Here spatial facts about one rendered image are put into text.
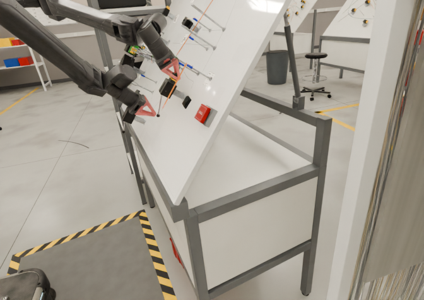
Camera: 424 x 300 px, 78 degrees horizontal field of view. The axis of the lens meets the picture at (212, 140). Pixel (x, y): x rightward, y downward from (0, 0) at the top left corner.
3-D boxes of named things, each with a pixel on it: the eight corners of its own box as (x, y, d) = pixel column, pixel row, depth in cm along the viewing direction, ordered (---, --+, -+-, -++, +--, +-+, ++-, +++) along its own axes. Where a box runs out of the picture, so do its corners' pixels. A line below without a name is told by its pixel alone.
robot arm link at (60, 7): (44, 18, 101) (30, -13, 92) (57, 12, 104) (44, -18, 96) (131, 51, 89) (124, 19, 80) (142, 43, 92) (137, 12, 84)
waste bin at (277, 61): (291, 84, 522) (293, 51, 495) (269, 86, 519) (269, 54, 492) (283, 79, 563) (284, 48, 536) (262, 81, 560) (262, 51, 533)
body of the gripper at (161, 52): (170, 50, 96) (158, 32, 92) (175, 57, 88) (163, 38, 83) (156, 60, 96) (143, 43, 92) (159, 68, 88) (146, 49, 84)
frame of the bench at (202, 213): (208, 355, 117) (185, 218, 82) (149, 206, 215) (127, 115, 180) (310, 294, 138) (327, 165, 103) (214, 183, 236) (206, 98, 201)
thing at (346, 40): (362, 96, 416) (383, -25, 344) (315, 82, 518) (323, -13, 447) (398, 90, 432) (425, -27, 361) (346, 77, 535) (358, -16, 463)
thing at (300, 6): (289, 72, 619) (293, -7, 547) (268, 65, 723) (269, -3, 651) (317, 68, 632) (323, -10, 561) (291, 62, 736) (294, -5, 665)
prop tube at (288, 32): (298, 105, 105) (286, 27, 89) (293, 103, 107) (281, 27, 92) (304, 102, 106) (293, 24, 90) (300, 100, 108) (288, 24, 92)
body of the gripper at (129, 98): (141, 91, 99) (124, 79, 94) (144, 102, 91) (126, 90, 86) (130, 104, 100) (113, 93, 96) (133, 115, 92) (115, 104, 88)
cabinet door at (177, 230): (193, 290, 103) (179, 213, 85) (158, 210, 148) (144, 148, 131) (199, 287, 103) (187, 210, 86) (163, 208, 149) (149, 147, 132)
